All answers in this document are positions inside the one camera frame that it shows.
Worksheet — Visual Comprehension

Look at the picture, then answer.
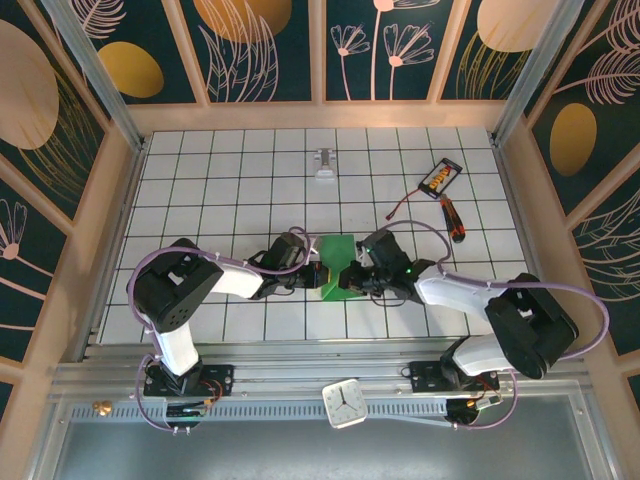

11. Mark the aluminium frame rail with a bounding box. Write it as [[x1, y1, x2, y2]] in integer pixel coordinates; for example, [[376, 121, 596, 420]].
[[49, 339, 591, 401]]

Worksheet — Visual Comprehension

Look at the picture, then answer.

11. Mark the orange and black screwdriver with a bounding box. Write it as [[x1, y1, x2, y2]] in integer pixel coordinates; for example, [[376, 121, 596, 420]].
[[438, 193, 467, 245]]

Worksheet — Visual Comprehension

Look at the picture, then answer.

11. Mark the green paper sheet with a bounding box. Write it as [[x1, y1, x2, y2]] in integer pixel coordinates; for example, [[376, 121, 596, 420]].
[[315, 234, 361, 302]]

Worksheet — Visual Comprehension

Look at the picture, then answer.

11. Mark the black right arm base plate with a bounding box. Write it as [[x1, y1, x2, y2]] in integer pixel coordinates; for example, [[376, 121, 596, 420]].
[[408, 360, 500, 394]]

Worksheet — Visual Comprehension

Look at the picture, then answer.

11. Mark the grey slotted cable duct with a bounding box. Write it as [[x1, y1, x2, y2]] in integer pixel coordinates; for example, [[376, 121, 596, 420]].
[[67, 403, 451, 422]]

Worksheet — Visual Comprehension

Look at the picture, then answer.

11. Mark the white square alarm clock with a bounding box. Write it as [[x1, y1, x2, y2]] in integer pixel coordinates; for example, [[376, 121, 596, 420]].
[[321, 378, 369, 430]]

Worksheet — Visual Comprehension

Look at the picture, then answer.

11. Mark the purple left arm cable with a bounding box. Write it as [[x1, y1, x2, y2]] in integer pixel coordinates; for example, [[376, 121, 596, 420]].
[[127, 227, 314, 434]]

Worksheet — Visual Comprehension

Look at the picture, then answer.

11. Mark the thin red wire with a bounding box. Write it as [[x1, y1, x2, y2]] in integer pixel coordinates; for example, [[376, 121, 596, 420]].
[[388, 187, 427, 221]]

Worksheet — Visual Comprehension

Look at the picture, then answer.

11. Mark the aluminium corner post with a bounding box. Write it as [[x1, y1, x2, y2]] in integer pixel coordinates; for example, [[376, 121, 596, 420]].
[[42, 0, 149, 154], [490, 0, 587, 147]]

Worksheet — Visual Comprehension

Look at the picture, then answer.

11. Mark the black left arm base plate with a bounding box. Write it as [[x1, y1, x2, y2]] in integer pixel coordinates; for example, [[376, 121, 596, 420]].
[[143, 363, 236, 397]]

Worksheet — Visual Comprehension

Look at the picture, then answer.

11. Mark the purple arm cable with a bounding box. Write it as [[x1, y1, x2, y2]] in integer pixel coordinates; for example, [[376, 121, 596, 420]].
[[127, 227, 314, 434], [369, 222, 612, 432]]

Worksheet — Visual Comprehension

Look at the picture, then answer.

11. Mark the white metal bracket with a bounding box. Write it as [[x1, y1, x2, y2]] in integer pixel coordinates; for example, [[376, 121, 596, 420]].
[[313, 147, 338, 182]]

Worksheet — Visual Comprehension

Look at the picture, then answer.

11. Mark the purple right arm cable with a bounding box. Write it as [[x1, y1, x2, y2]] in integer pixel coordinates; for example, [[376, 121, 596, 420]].
[[369, 222, 612, 432]]

